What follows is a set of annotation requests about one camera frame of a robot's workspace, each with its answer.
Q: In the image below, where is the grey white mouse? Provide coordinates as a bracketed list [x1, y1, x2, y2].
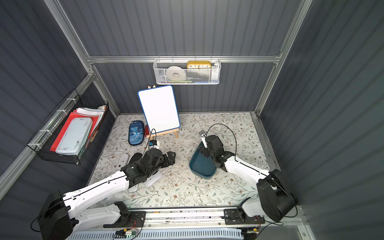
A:
[145, 171, 163, 188]

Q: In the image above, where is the teal storage box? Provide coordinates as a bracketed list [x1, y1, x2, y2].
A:
[189, 142, 217, 180]

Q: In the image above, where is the black mouse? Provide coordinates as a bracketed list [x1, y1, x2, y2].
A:
[129, 153, 143, 165]

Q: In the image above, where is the white mouse with usb dongle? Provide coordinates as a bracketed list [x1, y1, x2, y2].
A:
[128, 185, 139, 193]

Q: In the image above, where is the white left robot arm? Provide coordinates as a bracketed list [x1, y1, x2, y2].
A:
[37, 148, 176, 240]

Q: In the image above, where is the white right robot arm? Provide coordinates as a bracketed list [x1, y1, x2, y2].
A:
[199, 131, 298, 222]

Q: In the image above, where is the red wallet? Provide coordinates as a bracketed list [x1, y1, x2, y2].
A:
[144, 125, 150, 138]

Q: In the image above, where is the blue pencil case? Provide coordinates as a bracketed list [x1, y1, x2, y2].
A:
[128, 121, 145, 146]

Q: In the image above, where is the white tape roll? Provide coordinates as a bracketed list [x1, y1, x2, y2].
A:
[166, 66, 186, 82]

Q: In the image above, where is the yellow clock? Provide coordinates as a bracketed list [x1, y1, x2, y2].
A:
[187, 60, 212, 69]

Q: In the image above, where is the white flat case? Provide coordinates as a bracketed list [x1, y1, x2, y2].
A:
[55, 117, 93, 156]

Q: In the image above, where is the red folder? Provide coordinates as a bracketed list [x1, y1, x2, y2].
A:
[50, 109, 103, 152]

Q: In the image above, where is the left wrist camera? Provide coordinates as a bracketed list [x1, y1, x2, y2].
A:
[149, 140, 160, 150]

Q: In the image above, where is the white board with blue frame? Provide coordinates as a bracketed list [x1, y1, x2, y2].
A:
[138, 85, 181, 134]

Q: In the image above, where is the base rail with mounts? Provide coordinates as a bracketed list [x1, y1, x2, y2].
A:
[65, 201, 268, 240]

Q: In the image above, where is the white wire wall basket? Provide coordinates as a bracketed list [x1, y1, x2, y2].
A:
[153, 59, 222, 85]

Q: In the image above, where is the black wire side basket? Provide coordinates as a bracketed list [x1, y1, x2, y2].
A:
[27, 90, 109, 165]

